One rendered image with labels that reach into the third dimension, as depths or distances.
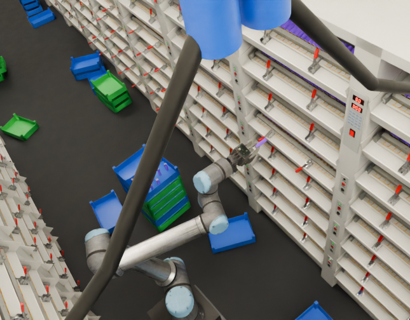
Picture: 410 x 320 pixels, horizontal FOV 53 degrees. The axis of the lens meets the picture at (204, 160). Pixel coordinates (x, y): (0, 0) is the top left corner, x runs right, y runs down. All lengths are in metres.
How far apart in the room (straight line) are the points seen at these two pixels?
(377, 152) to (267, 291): 1.39
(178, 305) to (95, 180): 1.52
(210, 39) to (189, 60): 0.03
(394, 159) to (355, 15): 0.51
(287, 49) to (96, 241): 1.18
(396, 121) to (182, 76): 1.05
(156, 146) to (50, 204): 3.02
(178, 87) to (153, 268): 1.82
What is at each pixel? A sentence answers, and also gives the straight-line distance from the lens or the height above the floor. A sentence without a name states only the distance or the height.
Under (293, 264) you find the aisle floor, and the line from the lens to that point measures 2.76.
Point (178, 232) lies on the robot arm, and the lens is 1.80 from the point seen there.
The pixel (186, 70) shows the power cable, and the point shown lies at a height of 2.24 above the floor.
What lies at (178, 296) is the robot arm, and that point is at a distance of 2.31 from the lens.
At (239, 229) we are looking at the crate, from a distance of 2.88.
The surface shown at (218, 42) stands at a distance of 0.45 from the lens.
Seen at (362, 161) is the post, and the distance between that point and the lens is 1.67.
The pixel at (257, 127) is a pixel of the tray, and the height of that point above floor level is 0.94.
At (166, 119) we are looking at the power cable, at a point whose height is 2.19.
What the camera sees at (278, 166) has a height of 0.74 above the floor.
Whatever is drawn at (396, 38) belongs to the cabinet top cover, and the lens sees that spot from 1.33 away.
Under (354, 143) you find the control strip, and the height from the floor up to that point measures 1.32.
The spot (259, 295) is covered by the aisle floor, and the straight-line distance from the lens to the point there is 2.69.
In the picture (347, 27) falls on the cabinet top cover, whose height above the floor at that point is 1.75.
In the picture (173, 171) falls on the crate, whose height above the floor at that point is 0.40.
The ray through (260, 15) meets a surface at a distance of 0.48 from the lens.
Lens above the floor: 2.52
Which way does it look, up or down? 50 degrees down
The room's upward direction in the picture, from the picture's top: 14 degrees counter-clockwise
